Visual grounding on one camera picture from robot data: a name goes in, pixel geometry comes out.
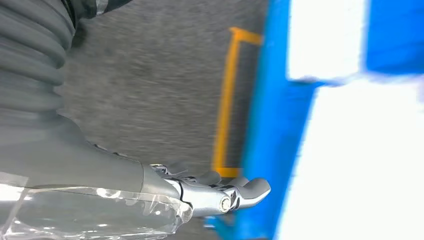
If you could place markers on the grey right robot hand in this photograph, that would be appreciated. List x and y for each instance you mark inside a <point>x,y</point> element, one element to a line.
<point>82,172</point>

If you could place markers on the blue metal shelf rack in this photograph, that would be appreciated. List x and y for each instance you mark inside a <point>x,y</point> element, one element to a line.
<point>275,116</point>

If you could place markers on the yellow floor tape marking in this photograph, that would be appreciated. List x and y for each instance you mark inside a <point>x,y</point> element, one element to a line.
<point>227,99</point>

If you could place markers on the blue plastic tray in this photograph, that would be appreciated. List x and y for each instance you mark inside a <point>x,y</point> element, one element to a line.
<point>394,33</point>

